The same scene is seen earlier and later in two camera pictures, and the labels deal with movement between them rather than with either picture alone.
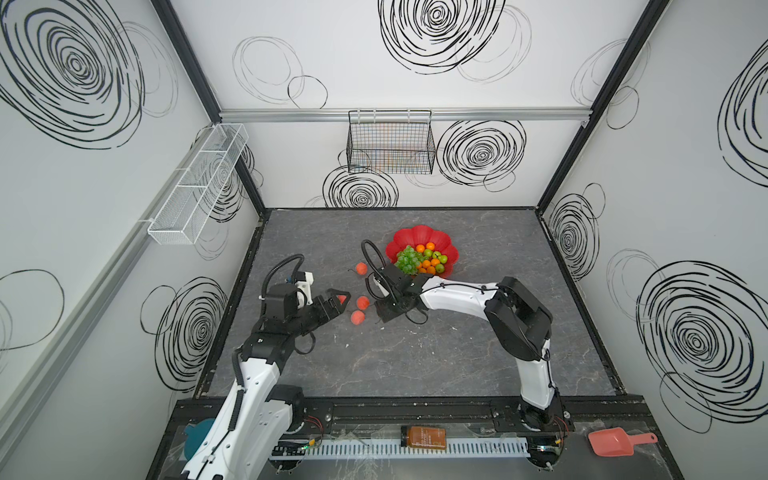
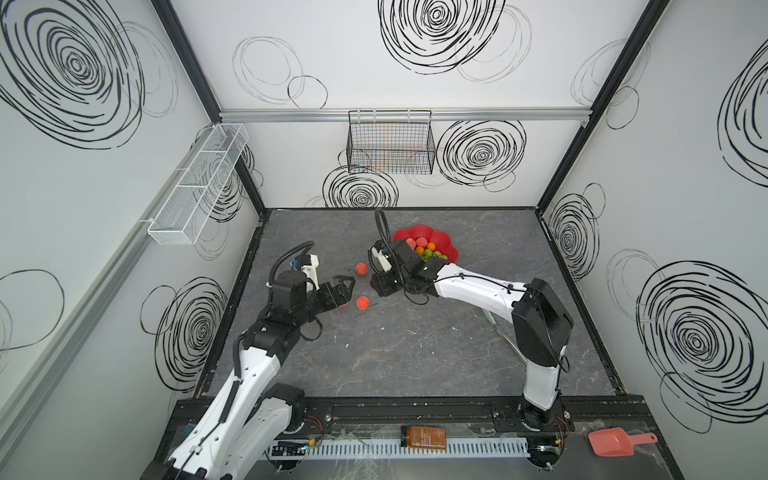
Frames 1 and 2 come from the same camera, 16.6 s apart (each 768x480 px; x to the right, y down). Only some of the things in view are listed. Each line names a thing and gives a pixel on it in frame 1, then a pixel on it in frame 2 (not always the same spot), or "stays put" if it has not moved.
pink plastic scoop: x=616 y=442 stays put
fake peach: x=363 y=302 stays put
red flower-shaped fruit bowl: x=421 y=235 stays put
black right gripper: x=389 y=291 to x=387 y=280
